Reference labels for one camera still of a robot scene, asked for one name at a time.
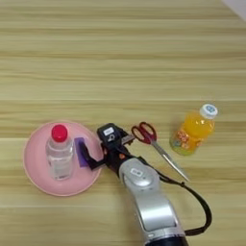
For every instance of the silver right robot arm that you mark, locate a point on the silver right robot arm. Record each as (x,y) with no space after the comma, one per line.
(150,198)

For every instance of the black box white label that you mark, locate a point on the black box white label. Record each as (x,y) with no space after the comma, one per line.
(109,136)

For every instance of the pink round plate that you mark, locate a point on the pink round plate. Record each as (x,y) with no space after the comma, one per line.
(35,160)

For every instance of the orange juice bottle white cap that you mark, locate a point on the orange juice bottle white cap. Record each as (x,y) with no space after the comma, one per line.
(193,131)

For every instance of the clear bottle red cap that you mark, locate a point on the clear bottle red cap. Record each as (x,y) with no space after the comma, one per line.
(59,153)

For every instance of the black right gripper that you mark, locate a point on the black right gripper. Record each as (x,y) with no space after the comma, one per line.
(117,158)

